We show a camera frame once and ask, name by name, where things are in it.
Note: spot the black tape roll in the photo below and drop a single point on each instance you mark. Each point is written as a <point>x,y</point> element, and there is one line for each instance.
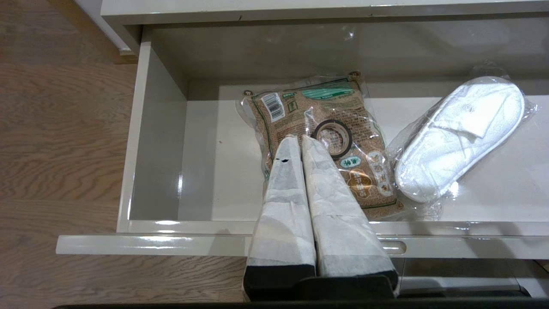
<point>348,140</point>

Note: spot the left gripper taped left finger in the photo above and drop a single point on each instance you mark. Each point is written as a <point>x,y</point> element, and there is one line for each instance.
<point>285,206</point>

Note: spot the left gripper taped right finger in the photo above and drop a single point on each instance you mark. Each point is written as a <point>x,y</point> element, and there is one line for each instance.
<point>339,214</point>

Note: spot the white glossy drawer cabinet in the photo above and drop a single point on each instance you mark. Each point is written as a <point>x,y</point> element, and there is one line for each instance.
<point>300,10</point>

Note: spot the white slippers in clear bag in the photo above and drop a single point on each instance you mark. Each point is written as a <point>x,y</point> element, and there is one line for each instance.
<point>454,137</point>

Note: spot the brown printed snack bag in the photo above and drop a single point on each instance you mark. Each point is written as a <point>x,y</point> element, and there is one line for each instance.
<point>283,124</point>

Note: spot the white glossy drawer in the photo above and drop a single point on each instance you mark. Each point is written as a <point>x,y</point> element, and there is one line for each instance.
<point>206,171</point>

